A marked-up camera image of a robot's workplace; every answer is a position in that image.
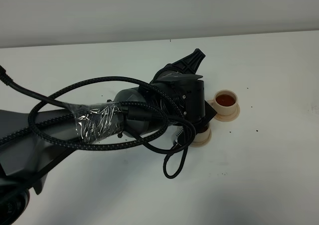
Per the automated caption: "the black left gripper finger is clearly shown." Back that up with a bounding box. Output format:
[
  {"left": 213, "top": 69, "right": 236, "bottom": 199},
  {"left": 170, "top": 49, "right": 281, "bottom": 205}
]
[{"left": 172, "top": 48, "right": 205, "bottom": 74}]

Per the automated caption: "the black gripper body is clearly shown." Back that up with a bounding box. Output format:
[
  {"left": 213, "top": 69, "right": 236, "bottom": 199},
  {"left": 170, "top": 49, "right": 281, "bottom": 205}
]
[{"left": 151, "top": 63, "right": 205, "bottom": 123}]

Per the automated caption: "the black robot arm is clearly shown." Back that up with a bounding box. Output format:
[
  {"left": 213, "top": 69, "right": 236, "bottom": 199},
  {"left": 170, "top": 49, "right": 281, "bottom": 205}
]
[{"left": 0, "top": 49, "right": 215, "bottom": 225}]

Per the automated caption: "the far beige teacup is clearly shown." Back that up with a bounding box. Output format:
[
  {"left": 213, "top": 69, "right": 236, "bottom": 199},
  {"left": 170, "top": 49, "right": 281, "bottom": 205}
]
[{"left": 208, "top": 90, "right": 240, "bottom": 117}]

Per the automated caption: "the beige teacup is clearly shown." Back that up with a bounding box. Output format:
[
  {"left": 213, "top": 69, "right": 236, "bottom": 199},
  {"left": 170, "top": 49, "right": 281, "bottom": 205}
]
[
  {"left": 208, "top": 90, "right": 240, "bottom": 117},
  {"left": 193, "top": 126, "right": 211, "bottom": 145}
]

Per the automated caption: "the far beige cup saucer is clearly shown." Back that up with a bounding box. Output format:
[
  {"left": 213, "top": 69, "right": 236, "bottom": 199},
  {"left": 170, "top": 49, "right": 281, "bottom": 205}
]
[{"left": 212, "top": 103, "right": 240, "bottom": 122}]

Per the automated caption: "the beige cup saucer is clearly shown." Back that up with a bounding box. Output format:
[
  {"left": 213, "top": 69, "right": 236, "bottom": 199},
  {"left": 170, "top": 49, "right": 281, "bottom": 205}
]
[
  {"left": 212, "top": 103, "right": 240, "bottom": 122},
  {"left": 190, "top": 129, "right": 211, "bottom": 147}
]

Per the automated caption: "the near beige teacup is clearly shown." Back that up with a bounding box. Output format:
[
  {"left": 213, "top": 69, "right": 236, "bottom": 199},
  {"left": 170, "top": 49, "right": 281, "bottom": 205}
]
[{"left": 193, "top": 126, "right": 211, "bottom": 145}]

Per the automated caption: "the near beige cup saucer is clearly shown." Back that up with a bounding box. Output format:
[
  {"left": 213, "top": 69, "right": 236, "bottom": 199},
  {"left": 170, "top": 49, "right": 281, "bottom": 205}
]
[{"left": 190, "top": 129, "right": 211, "bottom": 147}]

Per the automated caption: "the black braided cable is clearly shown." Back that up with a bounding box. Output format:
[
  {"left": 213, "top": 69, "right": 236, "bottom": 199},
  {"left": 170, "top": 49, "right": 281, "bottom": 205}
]
[{"left": 0, "top": 75, "right": 196, "bottom": 179}]

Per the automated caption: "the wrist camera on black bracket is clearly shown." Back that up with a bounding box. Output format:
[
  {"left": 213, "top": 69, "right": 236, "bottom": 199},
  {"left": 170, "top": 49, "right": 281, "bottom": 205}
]
[{"left": 171, "top": 99, "right": 217, "bottom": 146}]

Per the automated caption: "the smooth black cable with plug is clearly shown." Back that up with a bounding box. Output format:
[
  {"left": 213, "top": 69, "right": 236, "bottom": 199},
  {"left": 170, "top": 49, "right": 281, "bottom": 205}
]
[{"left": 0, "top": 65, "right": 195, "bottom": 186}]

